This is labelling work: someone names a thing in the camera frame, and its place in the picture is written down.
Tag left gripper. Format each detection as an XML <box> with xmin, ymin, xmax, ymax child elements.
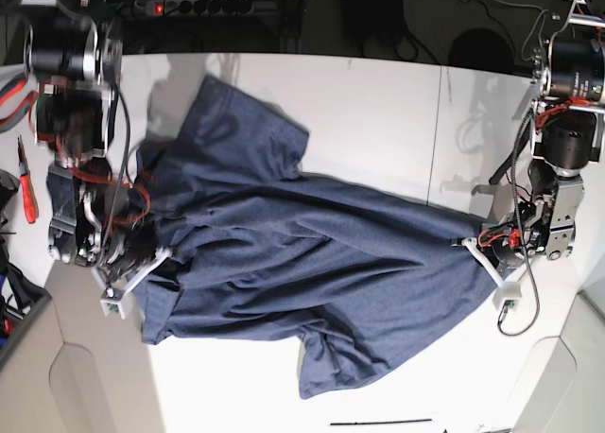
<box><xmin>477</xmin><ymin>220</ymin><xmax>544</xmax><ymax>270</ymax></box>

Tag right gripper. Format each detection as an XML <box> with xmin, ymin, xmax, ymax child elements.
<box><xmin>101</xmin><ymin>200</ymin><xmax>159</xmax><ymax>282</ymax></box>

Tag blue t-shirt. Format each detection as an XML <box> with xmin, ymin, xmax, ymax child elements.
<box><xmin>133</xmin><ymin>77</ymin><xmax>496</xmax><ymax>399</ymax></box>

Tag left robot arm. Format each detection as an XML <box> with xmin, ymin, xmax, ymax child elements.
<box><xmin>478</xmin><ymin>0</ymin><xmax>604</xmax><ymax>271</ymax></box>

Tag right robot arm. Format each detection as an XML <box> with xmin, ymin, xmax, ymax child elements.
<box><xmin>19</xmin><ymin>0</ymin><xmax>157</xmax><ymax>286</ymax></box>

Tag black bag with items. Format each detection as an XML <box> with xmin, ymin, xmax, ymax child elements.
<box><xmin>1</xmin><ymin>170</ymin><xmax>51</xmax><ymax>363</ymax></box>

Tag red grey pliers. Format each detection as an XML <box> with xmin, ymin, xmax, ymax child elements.
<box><xmin>0</xmin><ymin>73</ymin><xmax>39</xmax><ymax>137</ymax></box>

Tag black thin rod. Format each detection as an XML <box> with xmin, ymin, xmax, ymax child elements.
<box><xmin>329</xmin><ymin>418</ymin><xmax>434</xmax><ymax>427</ymax></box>

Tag black power strip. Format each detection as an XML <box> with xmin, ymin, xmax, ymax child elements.
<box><xmin>133</xmin><ymin>0</ymin><xmax>256</xmax><ymax>18</ymax></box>

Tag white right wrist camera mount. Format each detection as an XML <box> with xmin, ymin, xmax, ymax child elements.
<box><xmin>92</xmin><ymin>246</ymin><xmax>172</xmax><ymax>320</ymax></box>

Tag red handled screwdriver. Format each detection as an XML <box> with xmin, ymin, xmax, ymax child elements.
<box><xmin>17</xmin><ymin>137</ymin><xmax>38</xmax><ymax>224</ymax></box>

